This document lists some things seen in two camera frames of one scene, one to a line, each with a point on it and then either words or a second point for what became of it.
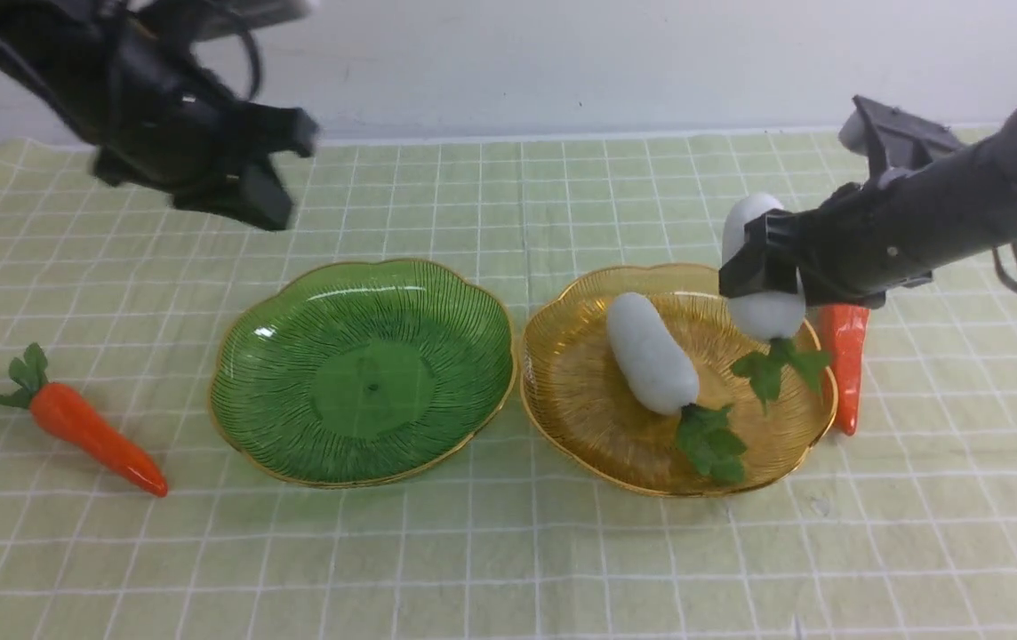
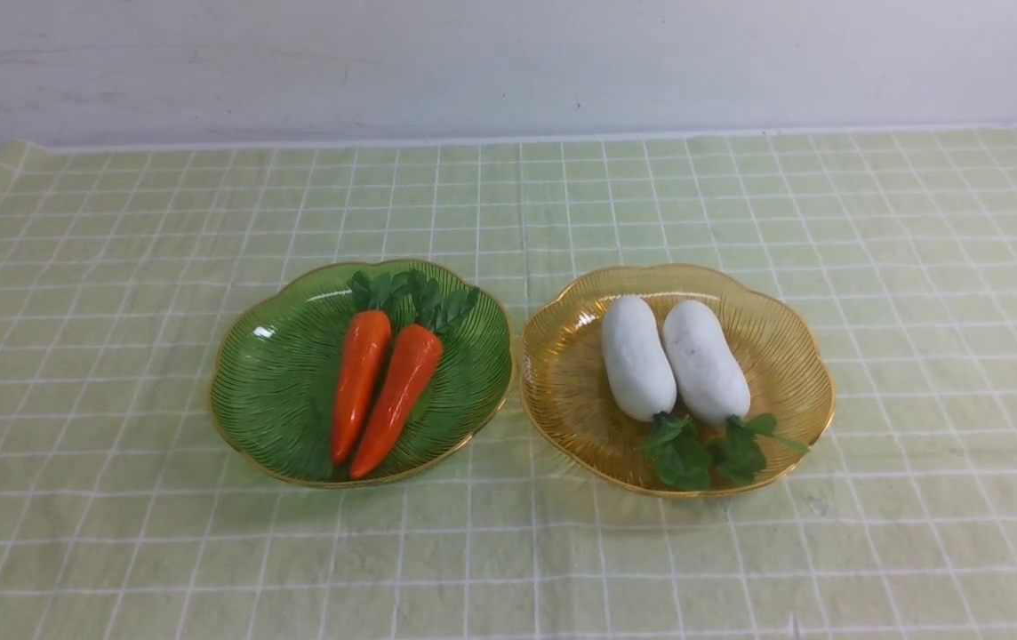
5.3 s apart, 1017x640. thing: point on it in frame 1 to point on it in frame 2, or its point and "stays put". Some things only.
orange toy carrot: (61, 414) to (363, 364)
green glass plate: (362, 374) stays put
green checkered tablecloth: (948, 513) stays put
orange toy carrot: (844, 330) to (407, 375)
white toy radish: (772, 318) to (716, 388)
